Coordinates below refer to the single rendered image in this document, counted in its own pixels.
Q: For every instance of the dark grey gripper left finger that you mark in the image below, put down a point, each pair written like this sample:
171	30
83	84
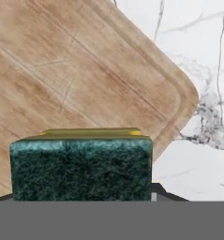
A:
4	198

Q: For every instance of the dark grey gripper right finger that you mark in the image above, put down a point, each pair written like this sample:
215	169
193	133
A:
166	193

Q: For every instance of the green and yellow sponge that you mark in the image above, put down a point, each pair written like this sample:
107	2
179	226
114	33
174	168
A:
82	168

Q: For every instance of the wooden cutting board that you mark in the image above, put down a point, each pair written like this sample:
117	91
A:
85	72

